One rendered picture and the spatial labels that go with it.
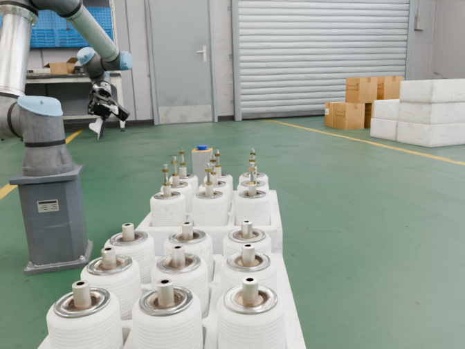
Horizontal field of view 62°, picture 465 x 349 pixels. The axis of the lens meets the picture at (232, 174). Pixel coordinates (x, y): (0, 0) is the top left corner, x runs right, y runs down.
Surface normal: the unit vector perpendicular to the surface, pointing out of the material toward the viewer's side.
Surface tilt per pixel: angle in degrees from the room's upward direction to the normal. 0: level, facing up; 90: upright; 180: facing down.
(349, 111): 90
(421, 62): 90
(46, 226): 90
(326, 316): 0
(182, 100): 90
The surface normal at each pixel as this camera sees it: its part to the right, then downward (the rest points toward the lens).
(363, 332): -0.04, -0.97
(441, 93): 0.25, 0.21
